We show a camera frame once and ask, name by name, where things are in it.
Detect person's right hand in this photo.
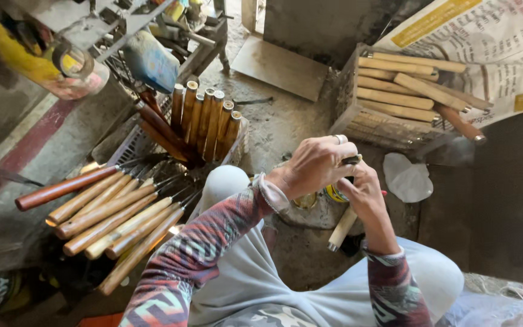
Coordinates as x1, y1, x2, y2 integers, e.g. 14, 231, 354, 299
334, 160, 389, 228

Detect person's left hand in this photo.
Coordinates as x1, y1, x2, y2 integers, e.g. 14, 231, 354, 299
266, 134, 361, 201

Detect pale wooden handled carving tool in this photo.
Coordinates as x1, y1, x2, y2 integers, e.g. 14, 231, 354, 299
327, 154, 363, 253

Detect yellow tin can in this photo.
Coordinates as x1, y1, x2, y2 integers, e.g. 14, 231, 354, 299
324, 183, 351, 204

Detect brass coloured round tin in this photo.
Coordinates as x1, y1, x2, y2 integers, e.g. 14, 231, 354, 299
291, 193, 319, 211

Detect wooden slat crate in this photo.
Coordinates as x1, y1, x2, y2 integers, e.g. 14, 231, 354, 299
329, 43, 453, 153

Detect white crumpled plastic bag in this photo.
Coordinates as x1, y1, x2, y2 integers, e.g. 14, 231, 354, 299
382, 152, 434, 203

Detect flat wooden board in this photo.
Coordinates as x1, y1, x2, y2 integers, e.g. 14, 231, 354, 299
231, 33, 330, 103

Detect person's legs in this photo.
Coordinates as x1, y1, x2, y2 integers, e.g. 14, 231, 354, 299
186, 164, 465, 327

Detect printed newspaper sheet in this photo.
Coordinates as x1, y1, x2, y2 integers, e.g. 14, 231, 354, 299
373, 0, 523, 128

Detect clear plastic sheet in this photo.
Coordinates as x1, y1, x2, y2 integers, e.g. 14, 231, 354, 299
443, 279, 523, 327

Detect blue and white rag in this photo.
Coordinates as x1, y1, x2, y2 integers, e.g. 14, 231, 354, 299
123, 29, 181, 94

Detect white plastic mesh basket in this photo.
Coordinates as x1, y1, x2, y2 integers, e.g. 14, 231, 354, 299
105, 91, 251, 170

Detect dark metal blade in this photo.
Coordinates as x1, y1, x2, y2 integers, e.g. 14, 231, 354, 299
0, 160, 45, 188

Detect heap of blank wooden handles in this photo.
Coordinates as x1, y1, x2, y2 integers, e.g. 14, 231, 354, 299
356, 51, 495, 124

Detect reddish wooden handle with ferrule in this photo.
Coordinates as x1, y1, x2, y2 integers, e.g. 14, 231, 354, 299
433, 104, 488, 145

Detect row of upright wooden handles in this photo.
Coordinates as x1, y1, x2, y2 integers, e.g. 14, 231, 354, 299
170, 80, 244, 163

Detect dark brown wooden handle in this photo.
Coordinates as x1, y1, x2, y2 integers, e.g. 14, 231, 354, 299
137, 118, 192, 164
134, 82, 168, 123
134, 100, 194, 157

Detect pile of wooden handled chisels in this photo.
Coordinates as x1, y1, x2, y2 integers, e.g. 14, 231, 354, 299
45, 157, 204, 297

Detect grey metal machine frame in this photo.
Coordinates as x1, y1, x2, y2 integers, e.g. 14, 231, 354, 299
30, 0, 235, 84

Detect reddish brown handled chisel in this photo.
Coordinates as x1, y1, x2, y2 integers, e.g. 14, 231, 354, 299
15, 157, 167, 212

